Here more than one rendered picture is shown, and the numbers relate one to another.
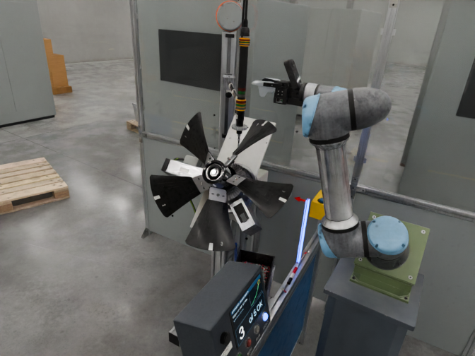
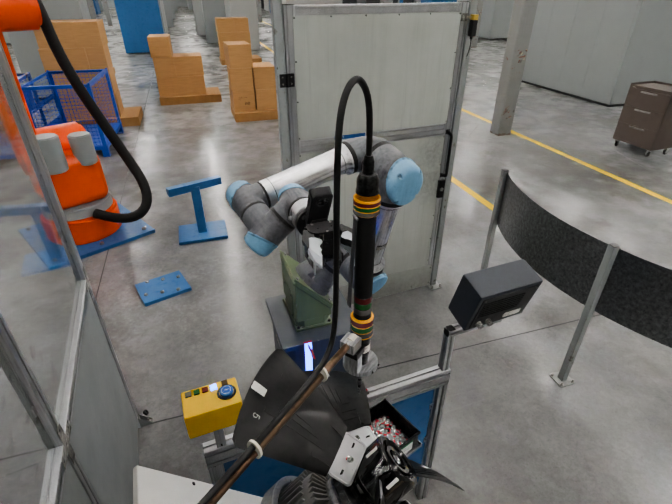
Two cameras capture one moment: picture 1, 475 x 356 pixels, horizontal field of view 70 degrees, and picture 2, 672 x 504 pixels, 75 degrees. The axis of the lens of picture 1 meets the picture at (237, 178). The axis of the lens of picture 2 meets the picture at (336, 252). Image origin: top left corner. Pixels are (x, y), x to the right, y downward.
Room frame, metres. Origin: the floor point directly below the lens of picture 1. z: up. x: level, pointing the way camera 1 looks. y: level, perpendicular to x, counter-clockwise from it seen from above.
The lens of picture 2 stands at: (1.95, 0.37, 2.09)
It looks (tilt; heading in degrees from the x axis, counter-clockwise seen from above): 32 degrees down; 220
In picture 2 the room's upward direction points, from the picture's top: straight up
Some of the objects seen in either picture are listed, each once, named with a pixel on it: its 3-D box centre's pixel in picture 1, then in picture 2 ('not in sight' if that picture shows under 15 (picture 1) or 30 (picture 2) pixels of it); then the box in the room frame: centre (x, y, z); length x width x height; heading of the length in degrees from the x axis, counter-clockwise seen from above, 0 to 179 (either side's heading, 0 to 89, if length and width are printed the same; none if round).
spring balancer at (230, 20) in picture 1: (230, 16); not in sight; (2.16, 0.10, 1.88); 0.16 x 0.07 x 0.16; 97
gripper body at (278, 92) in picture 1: (290, 92); (319, 235); (1.35, -0.19, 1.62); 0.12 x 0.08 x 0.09; 62
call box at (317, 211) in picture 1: (324, 206); (213, 408); (1.54, -0.45, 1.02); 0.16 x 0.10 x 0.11; 152
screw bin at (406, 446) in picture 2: (251, 273); (377, 438); (1.20, -0.09, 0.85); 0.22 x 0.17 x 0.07; 167
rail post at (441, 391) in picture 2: not in sight; (429, 444); (0.81, -0.07, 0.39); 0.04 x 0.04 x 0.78; 62
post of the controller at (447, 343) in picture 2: not in sight; (446, 348); (0.81, -0.07, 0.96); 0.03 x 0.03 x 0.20; 62
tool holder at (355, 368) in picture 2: (239, 116); (358, 348); (1.46, 0.01, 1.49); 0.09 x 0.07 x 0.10; 7
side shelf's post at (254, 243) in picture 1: (254, 247); not in sight; (1.99, -0.15, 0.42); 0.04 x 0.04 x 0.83; 62
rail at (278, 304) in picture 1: (291, 282); (337, 410); (1.19, -0.27, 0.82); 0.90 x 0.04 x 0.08; 152
